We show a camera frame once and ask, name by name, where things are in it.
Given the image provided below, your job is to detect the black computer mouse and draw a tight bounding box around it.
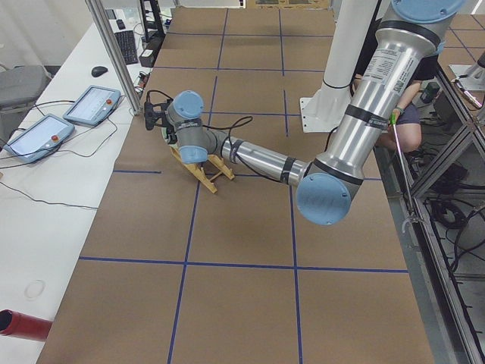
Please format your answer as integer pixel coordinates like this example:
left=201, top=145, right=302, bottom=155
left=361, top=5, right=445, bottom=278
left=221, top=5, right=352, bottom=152
left=91, top=66, right=108, bottom=78

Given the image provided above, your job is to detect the aluminium frame post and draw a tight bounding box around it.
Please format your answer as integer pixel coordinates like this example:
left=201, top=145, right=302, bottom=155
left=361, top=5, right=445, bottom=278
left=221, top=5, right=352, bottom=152
left=85, top=0, right=142, bottom=115

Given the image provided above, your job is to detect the green handled reacher stick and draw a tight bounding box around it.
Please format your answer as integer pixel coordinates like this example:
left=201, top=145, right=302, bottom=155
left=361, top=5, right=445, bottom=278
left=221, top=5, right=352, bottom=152
left=390, top=111, right=422, bottom=233

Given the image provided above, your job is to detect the light green plate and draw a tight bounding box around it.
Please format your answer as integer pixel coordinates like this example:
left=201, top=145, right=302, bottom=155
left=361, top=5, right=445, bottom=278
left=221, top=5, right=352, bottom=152
left=161, top=127, right=177, bottom=146

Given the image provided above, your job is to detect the wooden dish rack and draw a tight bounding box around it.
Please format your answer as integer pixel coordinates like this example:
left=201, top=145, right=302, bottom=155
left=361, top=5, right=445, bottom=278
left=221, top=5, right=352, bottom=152
left=170, top=143, right=235, bottom=194

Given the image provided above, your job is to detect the far teach pendant tablet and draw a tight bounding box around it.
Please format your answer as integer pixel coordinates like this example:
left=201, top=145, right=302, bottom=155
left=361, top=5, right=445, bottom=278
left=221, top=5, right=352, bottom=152
left=63, top=85, right=121, bottom=126

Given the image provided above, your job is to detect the black keyboard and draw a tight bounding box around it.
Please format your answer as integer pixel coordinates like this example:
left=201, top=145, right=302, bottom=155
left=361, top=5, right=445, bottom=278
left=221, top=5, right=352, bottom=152
left=114, top=30, right=138, bottom=64

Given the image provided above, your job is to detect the near teach pendant tablet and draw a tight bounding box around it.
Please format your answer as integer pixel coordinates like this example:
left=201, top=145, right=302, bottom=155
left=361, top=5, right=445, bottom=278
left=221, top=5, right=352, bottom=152
left=4, top=114, right=74, bottom=162

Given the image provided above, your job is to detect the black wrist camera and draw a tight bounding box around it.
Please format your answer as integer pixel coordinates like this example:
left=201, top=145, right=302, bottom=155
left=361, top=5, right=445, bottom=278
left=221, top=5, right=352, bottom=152
left=144, top=100, right=171, bottom=130

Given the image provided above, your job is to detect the red cylinder tube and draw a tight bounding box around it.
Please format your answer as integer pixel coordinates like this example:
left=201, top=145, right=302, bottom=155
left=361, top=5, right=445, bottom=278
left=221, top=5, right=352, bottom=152
left=1, top=309, right=52, bottom=341

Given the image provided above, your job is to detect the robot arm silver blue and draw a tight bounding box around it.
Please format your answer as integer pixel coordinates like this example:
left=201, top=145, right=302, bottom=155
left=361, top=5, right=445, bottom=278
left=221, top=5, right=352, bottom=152
left=162, top=1, right=462, bottom=225

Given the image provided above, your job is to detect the seated person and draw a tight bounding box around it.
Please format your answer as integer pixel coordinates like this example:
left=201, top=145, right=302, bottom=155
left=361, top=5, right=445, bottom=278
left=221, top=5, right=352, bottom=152
left=355, top=14, right=440, bottom=153

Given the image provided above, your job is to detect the teach pendant tablet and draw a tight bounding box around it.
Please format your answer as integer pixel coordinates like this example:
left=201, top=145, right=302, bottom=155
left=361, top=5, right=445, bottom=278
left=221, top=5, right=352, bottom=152
left=63, top=85, right=121, bottom=126
left=4, top=114, right=74, bottom=162

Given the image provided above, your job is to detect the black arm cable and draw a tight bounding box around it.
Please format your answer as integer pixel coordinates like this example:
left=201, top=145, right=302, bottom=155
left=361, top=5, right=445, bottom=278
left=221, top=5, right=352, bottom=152
left=145, top=89, right=254, bottom=160

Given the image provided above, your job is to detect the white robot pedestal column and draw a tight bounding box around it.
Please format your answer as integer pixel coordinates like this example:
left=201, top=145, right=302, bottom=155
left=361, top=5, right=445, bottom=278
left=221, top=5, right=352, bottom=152
left=300, top=0, right=381, bottom=133

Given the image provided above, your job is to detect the grey office chair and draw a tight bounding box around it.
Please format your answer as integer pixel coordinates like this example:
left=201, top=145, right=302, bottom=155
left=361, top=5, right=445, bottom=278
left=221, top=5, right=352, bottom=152
left=1, top=65, right=49, bottom=146

